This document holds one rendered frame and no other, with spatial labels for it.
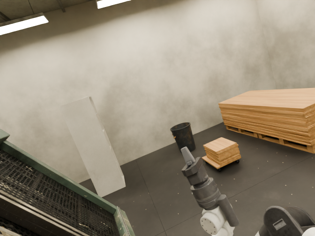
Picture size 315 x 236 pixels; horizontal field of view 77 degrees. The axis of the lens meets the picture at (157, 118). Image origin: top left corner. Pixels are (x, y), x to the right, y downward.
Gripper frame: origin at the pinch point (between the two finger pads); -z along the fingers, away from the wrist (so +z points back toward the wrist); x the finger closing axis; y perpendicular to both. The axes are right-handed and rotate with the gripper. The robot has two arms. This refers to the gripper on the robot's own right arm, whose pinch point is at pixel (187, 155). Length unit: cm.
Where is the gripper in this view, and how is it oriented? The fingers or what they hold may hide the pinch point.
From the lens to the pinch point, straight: 73.6
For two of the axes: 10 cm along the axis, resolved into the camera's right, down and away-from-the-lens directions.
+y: -8.0, 4.4, 4.0
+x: -3.9, 1.2, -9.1
